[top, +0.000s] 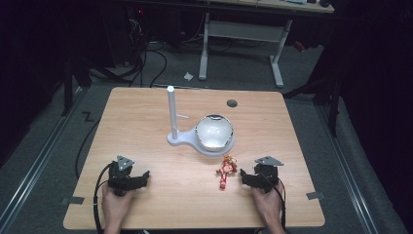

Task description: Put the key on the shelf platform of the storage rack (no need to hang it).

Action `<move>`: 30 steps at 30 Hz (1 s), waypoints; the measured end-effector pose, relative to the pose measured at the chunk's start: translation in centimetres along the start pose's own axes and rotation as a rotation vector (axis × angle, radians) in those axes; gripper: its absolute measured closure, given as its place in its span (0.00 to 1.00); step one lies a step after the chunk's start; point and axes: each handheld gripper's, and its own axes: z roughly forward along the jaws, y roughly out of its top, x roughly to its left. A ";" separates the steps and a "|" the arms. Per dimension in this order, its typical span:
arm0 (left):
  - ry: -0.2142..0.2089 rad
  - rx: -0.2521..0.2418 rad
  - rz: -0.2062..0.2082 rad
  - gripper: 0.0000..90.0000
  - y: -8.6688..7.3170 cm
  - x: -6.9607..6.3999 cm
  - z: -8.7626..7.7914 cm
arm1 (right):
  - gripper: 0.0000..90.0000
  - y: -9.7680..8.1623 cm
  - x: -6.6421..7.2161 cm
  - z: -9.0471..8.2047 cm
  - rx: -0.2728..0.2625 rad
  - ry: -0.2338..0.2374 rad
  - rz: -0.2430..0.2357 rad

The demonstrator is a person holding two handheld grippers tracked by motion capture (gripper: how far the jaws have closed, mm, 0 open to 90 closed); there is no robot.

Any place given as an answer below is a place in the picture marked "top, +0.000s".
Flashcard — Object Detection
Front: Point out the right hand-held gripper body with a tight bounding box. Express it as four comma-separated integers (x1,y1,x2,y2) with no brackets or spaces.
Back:
253,155,284,194

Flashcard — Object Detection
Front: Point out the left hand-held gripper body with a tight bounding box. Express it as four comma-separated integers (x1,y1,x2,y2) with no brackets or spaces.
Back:
107,154,137,198

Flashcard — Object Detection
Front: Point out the red toy figurine keychain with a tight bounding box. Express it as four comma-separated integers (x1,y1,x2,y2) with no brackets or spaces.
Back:
215,154,239,191

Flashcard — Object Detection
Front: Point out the person's right hand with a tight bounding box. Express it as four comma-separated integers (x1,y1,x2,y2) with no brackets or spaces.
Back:
251,186,284,229

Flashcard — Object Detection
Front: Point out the person's left hand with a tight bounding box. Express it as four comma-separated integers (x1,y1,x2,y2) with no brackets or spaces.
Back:
101,184,136,229

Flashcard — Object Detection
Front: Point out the grey tape piece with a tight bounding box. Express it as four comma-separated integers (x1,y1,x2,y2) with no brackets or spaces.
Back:
306,191,326,201
60,195,86,207

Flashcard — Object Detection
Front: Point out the shiny glass bowl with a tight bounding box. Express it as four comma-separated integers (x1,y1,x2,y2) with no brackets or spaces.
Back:
194,113,235,153

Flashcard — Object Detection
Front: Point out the white stand with pole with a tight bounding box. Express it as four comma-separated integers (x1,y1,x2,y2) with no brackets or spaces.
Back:
166,85,235,159

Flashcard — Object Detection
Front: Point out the black metal stand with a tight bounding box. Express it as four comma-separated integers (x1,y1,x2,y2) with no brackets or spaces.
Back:
282,62,343,138
60,53,93,118

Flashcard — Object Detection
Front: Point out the white-framed wooden desk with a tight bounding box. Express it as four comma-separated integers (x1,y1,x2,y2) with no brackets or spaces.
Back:
198,0,336,89

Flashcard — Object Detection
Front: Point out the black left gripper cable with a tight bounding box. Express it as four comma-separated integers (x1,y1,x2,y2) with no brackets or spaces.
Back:
93,162,114,234

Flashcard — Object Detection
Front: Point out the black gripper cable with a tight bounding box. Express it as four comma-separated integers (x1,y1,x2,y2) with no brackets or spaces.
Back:
93,162,114,234
274,177,288,232

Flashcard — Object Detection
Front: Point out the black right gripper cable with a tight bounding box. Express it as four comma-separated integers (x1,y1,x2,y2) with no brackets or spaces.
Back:
274,177,288,232

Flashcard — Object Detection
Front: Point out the black floor cable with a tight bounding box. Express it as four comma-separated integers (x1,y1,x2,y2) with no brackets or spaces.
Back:
74,118,102,180

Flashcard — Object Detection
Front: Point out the metal floor rail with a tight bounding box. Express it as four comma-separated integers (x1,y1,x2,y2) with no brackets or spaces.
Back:
0,87,86,228
316,104,380,234

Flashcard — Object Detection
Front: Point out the bundle of black cables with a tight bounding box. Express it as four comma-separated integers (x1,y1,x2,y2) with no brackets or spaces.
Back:
87,13,169,89

